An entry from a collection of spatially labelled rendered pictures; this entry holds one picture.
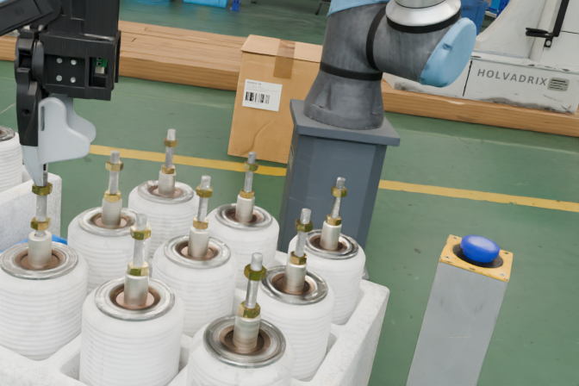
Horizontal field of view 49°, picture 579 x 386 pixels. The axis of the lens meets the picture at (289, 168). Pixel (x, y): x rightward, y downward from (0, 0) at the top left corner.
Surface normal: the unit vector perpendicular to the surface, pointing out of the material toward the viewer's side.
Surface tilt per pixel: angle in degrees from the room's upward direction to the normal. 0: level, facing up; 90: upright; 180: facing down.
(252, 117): 89
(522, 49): 90
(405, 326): 0
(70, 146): 91
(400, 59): 116
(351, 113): 72
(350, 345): 0
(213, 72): 90
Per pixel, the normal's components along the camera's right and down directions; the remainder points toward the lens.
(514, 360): 0.15, -0.93
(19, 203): 0.93, 0.25
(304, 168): -0.65, 0.16
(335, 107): -0.29, -0.02
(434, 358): -0.38, 0.26
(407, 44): -0.59, 0.61
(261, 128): -0.03, 0.32
